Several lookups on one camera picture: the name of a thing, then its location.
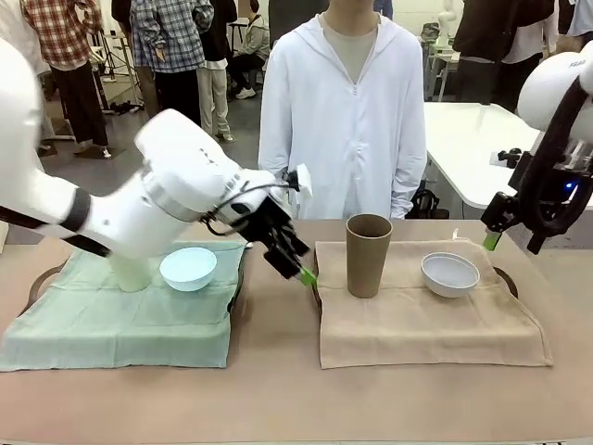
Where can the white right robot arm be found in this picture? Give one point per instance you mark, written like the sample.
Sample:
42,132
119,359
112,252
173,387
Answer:
546,92

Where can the person in white hooded jacket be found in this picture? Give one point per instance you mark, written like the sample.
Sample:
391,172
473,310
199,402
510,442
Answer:
343,139

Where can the person's right forearm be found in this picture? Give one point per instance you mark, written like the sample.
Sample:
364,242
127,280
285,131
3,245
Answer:
273,157

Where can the person's left forearm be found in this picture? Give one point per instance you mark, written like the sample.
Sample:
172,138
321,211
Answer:
410,185

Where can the brown plastic tray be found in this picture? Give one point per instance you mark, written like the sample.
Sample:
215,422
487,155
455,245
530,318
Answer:
513,285

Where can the white background table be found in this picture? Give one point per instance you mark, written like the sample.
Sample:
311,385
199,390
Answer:
463,139

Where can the dark plastic tray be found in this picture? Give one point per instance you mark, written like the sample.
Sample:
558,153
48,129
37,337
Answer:
33,287

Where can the person in red plaid shirt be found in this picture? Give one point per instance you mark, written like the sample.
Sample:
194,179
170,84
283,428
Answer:
65,37

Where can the tall tan cup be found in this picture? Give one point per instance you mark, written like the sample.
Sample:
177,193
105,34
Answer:
368,264

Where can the person in blue plaid shirt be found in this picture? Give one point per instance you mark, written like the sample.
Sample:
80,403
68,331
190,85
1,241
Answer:
171,37

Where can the person in white coat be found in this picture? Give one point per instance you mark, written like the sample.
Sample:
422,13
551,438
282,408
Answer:
18,28

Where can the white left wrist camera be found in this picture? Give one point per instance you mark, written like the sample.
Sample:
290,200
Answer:
303,181

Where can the light blue bowl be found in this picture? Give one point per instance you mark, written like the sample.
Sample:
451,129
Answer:
185,273

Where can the person in dark jacket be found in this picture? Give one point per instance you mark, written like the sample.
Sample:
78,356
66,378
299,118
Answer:
491,28

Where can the green cloth mat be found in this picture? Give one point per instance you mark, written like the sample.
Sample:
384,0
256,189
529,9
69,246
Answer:
116,334

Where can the white bowl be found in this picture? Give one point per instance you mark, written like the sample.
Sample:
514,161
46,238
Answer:
449,283

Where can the beige cloth mat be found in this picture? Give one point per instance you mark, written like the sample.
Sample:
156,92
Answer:
417,324

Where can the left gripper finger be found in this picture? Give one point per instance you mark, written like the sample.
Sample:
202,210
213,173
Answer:
294,241
285,266

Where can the tall pale green cup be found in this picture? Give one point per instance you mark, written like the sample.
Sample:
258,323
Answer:
132,278

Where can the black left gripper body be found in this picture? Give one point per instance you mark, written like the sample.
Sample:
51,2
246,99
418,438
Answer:
268,220

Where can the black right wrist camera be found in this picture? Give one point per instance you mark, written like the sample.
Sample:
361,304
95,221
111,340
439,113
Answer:
514,157

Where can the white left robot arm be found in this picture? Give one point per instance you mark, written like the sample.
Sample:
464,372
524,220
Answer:
176,162

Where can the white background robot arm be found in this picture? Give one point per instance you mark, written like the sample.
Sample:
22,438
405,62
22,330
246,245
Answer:
447,18

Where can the black chair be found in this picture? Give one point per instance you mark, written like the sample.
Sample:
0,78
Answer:
428,204

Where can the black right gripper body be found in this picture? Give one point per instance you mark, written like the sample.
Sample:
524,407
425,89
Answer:
567,197

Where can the person in white trousers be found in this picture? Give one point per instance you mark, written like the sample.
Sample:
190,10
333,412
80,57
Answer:
215,83

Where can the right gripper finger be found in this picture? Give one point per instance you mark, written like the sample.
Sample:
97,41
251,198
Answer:
500,208
512,220

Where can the seated person in grey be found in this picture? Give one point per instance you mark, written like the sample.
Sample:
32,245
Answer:
252,46

